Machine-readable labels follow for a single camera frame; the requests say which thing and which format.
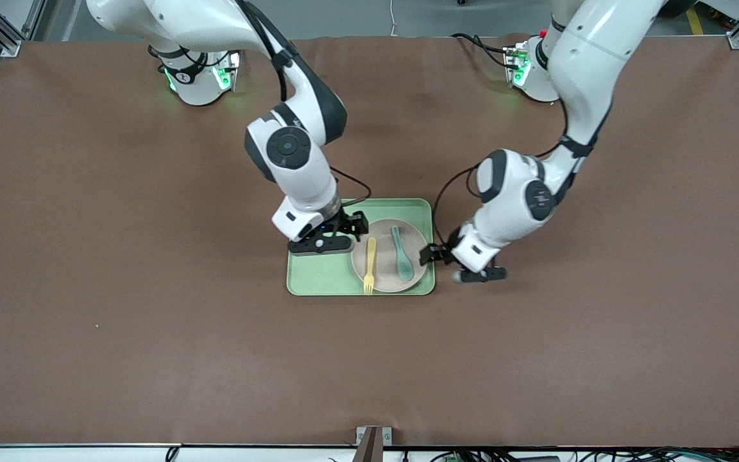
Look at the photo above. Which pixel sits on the yellow plastic fork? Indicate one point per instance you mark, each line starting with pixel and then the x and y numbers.
pixel 370 256

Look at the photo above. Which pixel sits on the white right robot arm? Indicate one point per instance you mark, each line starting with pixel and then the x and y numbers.
pixel 292 167

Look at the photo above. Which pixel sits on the light green plastic tray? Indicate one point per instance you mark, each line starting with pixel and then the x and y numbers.
pixel 318 276

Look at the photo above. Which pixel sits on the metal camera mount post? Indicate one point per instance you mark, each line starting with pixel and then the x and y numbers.
pixel 369 449

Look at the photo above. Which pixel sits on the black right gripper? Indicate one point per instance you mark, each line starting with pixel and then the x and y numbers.
pixel 346 224

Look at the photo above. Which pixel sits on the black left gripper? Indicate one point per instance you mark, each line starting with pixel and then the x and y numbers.
pixel 444 251

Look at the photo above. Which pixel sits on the brown table cloth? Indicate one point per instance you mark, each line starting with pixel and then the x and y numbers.
pixel 151 289

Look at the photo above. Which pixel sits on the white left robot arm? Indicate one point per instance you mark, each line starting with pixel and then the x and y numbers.
pixel 517 192

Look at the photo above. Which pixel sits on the beige round plate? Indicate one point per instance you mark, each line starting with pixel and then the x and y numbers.
pixel 383 256

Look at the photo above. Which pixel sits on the teal plastic spoon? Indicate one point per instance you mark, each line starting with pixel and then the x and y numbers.
pixel 406 271

